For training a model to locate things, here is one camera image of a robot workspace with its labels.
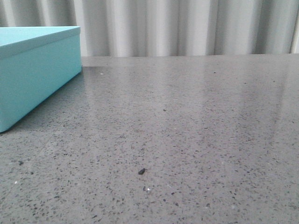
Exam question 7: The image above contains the light blue plastic box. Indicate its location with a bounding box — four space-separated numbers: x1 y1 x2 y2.
0 26 82 132

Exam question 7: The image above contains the small black debris piece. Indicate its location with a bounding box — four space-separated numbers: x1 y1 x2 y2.
138 168 146 175

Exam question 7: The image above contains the grey pleated curtain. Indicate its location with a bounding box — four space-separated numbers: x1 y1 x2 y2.
0 0 299 57

